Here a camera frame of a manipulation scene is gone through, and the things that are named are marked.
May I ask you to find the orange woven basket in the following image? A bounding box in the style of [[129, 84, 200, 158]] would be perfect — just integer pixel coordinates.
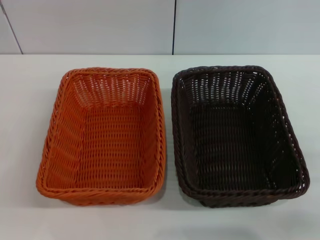
[[34, 67, 167, 205]]

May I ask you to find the dark brown woven basket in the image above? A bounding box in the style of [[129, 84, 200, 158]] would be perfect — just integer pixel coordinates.
[[171, 64, 311, 201]]

